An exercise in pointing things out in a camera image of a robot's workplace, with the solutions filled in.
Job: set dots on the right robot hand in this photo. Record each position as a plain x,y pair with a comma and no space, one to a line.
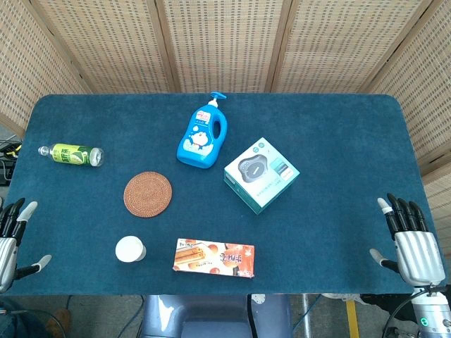
415,251

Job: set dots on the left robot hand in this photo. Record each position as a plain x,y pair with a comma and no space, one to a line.
7,243

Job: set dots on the white cup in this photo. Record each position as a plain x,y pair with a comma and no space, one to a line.
129,249

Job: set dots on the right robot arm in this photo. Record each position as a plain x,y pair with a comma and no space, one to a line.
432,313

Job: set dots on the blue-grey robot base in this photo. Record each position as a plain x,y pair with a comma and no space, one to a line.
215,317

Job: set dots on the brown woven coaster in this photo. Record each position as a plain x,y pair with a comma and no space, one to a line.
148,194

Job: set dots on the green tea bottle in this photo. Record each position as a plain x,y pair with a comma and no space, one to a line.
72,155

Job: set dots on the white teal product box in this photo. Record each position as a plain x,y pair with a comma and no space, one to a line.
261,174

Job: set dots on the orange snack box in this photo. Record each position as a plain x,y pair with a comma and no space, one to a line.
214,258

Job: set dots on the blue table cloth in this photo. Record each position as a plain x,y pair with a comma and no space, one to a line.
225,169

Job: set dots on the blue pump detergent bottle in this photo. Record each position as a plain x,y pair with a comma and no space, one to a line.
202,135

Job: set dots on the woven folding screen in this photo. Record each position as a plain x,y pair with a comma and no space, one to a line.
225,45

